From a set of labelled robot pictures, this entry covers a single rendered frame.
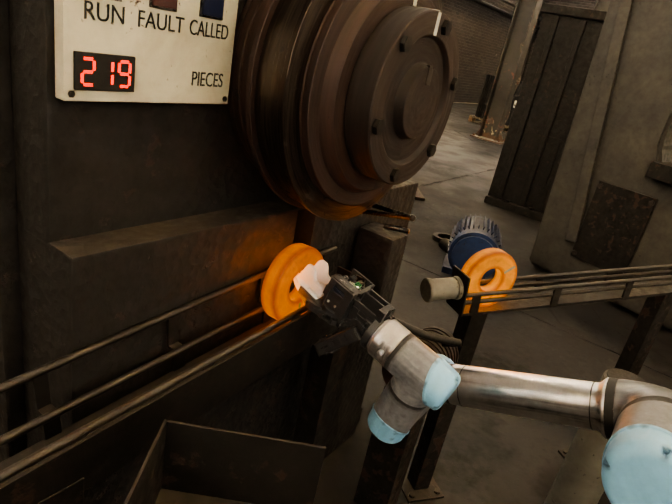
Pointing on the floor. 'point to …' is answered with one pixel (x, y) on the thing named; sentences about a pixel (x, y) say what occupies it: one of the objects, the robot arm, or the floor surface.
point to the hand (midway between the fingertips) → (295, 274)
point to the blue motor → (471, 242)
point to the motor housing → (396, 468)
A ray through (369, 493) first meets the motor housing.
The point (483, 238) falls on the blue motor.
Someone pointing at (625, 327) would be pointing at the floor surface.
